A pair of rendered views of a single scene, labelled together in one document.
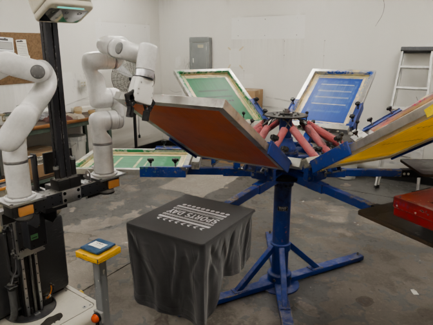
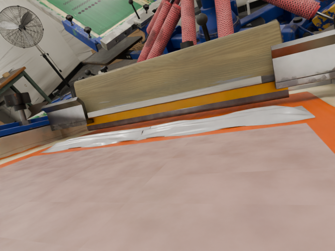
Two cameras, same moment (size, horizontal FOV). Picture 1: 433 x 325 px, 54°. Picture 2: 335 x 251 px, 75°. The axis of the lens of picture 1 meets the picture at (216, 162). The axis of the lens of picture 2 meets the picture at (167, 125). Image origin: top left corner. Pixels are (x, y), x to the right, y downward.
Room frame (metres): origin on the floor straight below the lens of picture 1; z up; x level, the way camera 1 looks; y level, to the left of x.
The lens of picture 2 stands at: (1.93, -0.04, 1.42)
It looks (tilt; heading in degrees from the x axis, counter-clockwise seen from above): 37 degrees down; 359
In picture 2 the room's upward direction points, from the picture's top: 29 degrees counter-clockwise
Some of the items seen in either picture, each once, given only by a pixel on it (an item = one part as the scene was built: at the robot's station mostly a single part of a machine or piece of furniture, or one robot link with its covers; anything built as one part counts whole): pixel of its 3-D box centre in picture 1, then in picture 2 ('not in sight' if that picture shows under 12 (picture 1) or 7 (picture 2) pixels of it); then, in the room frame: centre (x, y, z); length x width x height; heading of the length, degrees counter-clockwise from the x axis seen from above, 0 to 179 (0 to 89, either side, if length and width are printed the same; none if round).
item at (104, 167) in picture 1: (101, 158); not in sight; (2.05, 0.57, 1.21); 0.16 x 0.13 x 0.15; 52
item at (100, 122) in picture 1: (103, 127); not in sight; (2.05, 0.56, 1.37); 0.13 x 0.10 x 0.16; 131
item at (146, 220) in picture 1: (192, 216); not in sight; (1.95, 0.12, 0.95); 0.48 x 0.44 x 0.01; 148
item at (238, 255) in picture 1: (229, 264); not in sight; (1.85, -0.06, 0.74); 0.46 x 0.04 x 0.42; 148
